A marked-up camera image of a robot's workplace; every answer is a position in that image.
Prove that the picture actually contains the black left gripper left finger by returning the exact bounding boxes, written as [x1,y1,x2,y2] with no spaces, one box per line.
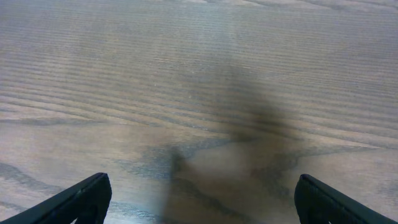
[1,172,112,224]

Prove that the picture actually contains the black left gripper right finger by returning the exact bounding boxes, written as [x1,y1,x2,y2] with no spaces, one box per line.
[294,174,397,224]

